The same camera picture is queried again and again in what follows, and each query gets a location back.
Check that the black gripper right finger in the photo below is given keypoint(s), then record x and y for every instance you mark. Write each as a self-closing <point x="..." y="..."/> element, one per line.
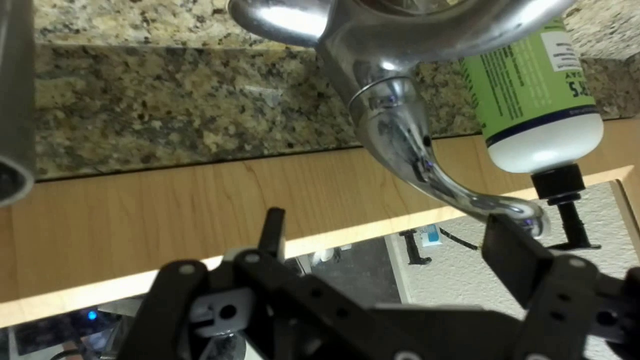
<point x="567" y="301"/>

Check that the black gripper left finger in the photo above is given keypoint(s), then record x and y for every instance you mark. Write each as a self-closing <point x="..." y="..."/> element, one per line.
<point x="172" y="312"/>

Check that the stainless steel cup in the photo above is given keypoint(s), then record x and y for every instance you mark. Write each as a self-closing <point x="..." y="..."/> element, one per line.
<point x="15" y="101"/>

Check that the green soap pump bottle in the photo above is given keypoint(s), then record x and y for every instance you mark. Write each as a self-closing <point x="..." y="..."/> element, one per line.
<point x="541" y="101"/>

